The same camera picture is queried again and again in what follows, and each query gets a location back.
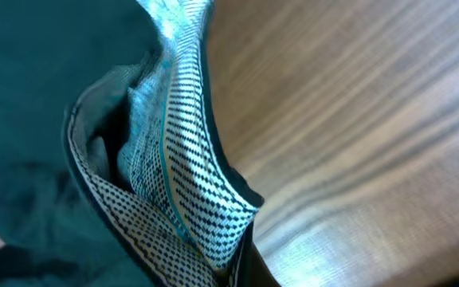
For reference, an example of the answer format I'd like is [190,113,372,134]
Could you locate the black shorts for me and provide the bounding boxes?
[0,0,264,287]

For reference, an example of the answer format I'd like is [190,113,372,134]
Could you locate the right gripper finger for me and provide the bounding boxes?
[249,245,281,287]

